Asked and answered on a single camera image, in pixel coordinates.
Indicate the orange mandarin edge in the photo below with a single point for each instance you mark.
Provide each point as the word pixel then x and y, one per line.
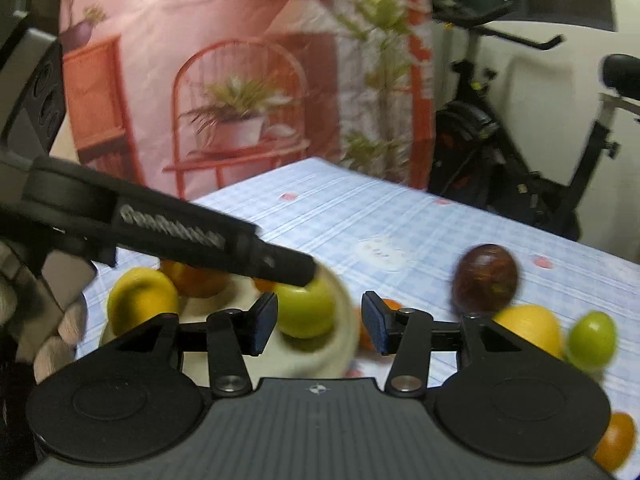
pixel 617 443

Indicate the cream fruit bowl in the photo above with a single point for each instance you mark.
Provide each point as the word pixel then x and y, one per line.
pixel 327 356

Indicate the red apple in bowl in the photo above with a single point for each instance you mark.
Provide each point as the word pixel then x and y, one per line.
pixel 195 282

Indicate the yellow-green apple in bowl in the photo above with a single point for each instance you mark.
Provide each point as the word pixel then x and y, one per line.
pixel 305 312

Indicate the pink printed backdrop cloth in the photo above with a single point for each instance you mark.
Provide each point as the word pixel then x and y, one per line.
pixel 188 96

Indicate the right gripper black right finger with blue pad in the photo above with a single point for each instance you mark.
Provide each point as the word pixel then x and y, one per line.
pixel 409 336

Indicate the green apple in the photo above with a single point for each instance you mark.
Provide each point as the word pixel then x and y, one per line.
pixel 591 344

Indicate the small orange tangerine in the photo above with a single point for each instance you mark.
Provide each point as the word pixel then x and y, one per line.
pixel 365 342

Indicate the grey gloved left hand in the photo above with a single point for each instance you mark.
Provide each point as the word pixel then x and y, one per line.
pixel 44 314

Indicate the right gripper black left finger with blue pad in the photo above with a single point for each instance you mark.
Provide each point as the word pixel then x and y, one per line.
pixel 226 337

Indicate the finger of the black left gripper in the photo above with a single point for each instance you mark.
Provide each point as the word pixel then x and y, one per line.
pixel 282 265

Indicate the black exercise bike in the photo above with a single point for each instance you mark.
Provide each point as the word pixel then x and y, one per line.
pixel 476 161

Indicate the small orange in bowl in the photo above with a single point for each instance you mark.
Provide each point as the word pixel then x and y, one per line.
pixel 263 286

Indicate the yellow lemon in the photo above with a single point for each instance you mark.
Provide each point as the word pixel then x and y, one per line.
pixel 139 295
pixel 536 324

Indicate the yellow lemon in bowl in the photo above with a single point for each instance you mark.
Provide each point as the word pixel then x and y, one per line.
pixel 139 295

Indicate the dark purple passion fruit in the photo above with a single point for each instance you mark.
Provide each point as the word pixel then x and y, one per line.
pixel 485 281

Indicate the blue plaid tablecloth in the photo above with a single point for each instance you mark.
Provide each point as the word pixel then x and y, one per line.
pixel 404 245

